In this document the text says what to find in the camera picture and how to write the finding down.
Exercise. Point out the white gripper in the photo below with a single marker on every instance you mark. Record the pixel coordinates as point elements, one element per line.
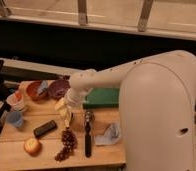
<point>73,99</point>

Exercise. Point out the yellow banana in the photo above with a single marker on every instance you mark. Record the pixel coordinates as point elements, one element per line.
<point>65,115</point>

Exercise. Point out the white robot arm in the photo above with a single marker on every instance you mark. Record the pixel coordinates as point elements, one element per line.
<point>156,104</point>

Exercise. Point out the green plastic tray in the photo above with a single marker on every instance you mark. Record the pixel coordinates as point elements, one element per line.
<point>102,98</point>

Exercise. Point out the purple bowl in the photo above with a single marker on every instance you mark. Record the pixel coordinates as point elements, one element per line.
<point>58,88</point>

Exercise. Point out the blue spoon in bowl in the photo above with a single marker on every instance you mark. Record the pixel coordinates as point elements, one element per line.
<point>42,87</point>

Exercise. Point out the wooden table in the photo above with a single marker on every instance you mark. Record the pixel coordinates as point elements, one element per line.
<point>13,157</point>

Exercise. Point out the bunch of dark grapes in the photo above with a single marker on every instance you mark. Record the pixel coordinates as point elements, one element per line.
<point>69,142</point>

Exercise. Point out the black rectangular block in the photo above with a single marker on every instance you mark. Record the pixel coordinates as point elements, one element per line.
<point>45,128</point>

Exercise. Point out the orange bowl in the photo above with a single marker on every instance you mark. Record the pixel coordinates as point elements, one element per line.
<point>32,91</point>

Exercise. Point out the white cup with carrot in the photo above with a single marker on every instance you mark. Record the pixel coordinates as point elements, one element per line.
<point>16,101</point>

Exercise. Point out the blue plastic cup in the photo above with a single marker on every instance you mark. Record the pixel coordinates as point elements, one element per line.
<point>15,118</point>

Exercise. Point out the red yellow apple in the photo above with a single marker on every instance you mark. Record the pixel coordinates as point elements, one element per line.
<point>31,145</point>

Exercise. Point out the crumpled blue cloth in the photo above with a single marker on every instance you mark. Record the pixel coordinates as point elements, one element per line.
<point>110,137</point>

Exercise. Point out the black handled scoop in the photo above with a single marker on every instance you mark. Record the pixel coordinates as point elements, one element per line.
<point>88,119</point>

